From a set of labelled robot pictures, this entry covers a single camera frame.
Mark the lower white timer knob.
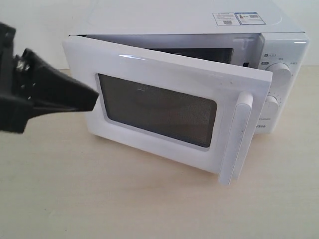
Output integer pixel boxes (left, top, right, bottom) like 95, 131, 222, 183
263, 95, 279, 116

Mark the white microwave oven body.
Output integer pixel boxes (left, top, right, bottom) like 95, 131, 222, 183
63, 0, 310, 133

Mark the upper white control knob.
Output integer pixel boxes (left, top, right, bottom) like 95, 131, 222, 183
266, 63, 292, 87

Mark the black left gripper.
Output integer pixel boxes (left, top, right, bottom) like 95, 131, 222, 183
0, 23, 98, 134

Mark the white microwave door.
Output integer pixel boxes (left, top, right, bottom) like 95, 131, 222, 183
63, 35, 272, 185

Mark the warning label sticker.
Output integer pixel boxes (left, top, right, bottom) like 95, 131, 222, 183
213, 12, 266, 26

